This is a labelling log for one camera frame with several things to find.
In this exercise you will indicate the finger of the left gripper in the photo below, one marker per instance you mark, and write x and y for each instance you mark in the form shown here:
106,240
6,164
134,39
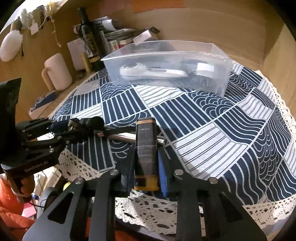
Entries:
32,129
50,148

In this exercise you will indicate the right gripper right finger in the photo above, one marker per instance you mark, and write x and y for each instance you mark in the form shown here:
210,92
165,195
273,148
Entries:
206,210

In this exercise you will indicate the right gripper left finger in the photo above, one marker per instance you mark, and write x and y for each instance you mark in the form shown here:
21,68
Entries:
86,209

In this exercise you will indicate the black gold tube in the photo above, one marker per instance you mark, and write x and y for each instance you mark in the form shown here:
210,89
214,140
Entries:
146,173

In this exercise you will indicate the white power plug adapter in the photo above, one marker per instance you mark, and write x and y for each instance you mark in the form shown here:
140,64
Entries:
205,69

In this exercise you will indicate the person's left hand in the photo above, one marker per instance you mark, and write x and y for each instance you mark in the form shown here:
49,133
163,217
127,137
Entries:
22,189

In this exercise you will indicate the blue white card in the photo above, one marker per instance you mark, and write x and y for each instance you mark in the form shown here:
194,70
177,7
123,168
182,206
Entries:
41,104

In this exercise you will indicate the pink mug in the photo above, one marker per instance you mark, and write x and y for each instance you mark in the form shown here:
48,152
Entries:
56,74

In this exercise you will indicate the blue white patterned cloth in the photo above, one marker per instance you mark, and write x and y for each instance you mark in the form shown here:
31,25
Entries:
245,139

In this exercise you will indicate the yellow wooden stick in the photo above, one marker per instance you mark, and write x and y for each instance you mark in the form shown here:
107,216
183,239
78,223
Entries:
86,63

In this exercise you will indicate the white fluffy pompom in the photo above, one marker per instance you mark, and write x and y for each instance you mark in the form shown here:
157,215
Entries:
11,45

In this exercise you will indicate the white paper note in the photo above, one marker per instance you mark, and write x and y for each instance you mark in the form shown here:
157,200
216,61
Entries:
76,48

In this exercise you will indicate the dark wine bottle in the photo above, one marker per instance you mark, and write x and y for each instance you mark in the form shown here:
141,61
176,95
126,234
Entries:
91,40

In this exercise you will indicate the stack of books and magazines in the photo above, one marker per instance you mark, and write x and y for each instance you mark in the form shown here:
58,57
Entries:
112,33

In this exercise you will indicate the small white box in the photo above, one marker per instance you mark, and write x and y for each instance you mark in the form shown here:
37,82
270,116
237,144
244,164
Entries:
146,35

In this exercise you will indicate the clear plastic storage box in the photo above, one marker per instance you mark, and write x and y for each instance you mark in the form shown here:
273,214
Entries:
173,54

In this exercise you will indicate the orange sticky note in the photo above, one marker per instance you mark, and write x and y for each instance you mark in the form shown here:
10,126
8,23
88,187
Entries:
148,5

